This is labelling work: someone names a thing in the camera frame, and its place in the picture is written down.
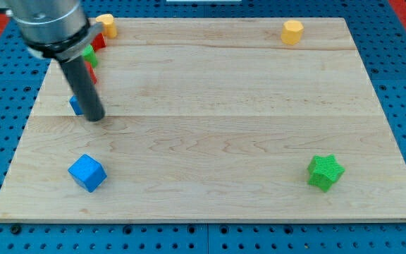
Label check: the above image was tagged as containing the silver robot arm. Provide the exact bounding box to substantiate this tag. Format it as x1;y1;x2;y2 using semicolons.
6;0;103;62

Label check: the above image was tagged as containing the green star block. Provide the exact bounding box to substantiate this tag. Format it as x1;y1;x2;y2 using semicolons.
307;155;345;193

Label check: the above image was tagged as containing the red block lower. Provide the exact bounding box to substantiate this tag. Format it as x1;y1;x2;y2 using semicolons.
85;61;97;85

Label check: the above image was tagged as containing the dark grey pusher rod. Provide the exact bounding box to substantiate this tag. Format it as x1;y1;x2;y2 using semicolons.
59;56;105;122

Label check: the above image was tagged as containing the blue triangle block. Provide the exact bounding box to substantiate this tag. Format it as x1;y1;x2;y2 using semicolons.
69;95;83;116

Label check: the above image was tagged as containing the wooden board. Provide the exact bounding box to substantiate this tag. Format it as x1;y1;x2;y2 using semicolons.
0;18;406;224

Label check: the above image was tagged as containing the red block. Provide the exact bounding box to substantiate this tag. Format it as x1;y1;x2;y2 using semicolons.
91;33;106;52
85;61;97;85

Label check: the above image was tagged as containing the yellow cylinder block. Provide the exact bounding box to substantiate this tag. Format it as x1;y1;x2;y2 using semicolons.
95;13;118;39

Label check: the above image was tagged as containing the yellow hexagon block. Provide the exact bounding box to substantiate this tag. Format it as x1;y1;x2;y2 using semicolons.
281;20;305;45

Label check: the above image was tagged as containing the red block upper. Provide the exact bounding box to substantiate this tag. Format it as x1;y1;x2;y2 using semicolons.
91;33;106;52

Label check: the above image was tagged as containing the blue cube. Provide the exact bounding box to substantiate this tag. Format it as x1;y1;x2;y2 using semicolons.
68;154;107;193

